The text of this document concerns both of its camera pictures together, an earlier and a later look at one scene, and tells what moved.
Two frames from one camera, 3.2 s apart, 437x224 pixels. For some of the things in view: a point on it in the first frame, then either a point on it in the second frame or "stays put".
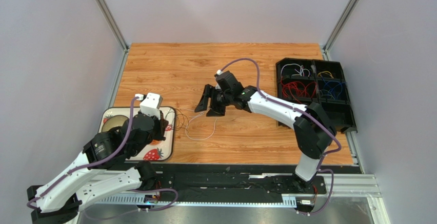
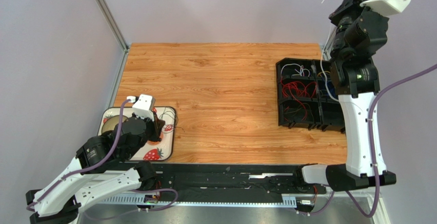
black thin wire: [183, 120] → [176, 119]
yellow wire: [326, 72] stays put
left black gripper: [162, 124] stays put
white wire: [300, 73] stays put
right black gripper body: [216, 98] → [341, 8]
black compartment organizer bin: [304, 81] stays put
